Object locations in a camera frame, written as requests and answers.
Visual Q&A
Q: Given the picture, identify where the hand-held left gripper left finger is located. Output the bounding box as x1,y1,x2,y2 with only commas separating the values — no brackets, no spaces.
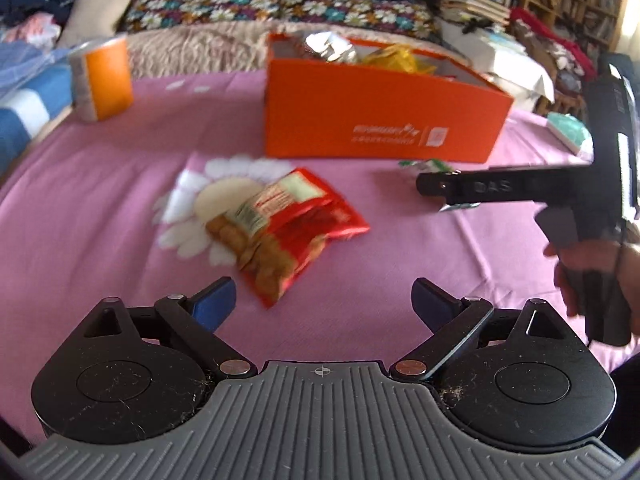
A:
75,276,257,378

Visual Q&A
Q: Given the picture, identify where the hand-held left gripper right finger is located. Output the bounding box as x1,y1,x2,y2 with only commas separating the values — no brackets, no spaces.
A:
390,277,573,380

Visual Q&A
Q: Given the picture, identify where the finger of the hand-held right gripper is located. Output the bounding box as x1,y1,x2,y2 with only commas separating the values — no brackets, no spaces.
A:
416,165,593,206

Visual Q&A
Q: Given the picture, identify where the clear peanut packet green edge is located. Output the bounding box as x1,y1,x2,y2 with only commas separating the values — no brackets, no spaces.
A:
398,158,481,212

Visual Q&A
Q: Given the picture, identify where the red clear cracker packet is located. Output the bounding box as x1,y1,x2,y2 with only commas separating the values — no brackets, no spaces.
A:
206,168,371,308

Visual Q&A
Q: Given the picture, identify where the orange cardboard box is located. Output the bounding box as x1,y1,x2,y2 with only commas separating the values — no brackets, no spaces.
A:
264,32,515,164

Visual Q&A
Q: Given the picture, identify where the yellow orange clear packet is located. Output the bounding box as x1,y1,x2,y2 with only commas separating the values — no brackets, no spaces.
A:
361,44,436,76

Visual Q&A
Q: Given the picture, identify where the silver snack packet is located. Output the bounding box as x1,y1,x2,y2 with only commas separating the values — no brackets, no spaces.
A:
287,30,358,65

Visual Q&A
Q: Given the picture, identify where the person's right hand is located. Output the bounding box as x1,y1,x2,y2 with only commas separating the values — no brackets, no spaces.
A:
544,240,640,333

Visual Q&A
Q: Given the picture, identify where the teal tissue pack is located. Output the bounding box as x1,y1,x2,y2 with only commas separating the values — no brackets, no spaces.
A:
547,112,593,153

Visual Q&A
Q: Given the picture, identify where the white paper sheet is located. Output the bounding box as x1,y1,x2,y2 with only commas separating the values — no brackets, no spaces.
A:
442,20,556,106

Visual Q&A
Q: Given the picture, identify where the red cloth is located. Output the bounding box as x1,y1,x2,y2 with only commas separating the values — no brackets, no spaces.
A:
510,7,596,76

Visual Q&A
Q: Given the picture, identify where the purple floral tablecloth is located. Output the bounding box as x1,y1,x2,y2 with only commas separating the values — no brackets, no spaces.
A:
0,71,626,441

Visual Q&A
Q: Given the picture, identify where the stack of books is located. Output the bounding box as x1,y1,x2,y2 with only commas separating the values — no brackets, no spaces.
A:
440,0,511,26

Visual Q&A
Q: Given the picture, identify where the floral daisy cushion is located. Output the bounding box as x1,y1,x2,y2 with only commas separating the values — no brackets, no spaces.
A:
122,0,280,31
279,0,436,38

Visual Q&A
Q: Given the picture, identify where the orange cylindrical can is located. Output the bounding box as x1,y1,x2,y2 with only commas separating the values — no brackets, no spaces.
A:
68,34,134,123

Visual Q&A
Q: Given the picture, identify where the blue white striped cloth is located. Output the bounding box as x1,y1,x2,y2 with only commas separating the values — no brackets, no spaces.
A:
0,42,76,171

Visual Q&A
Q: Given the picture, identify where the beige pillow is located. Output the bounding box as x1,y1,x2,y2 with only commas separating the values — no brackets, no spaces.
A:
57,0,142,48

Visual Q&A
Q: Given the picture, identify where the pile of clothes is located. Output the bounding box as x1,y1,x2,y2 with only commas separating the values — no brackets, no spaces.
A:
0,0,66,43

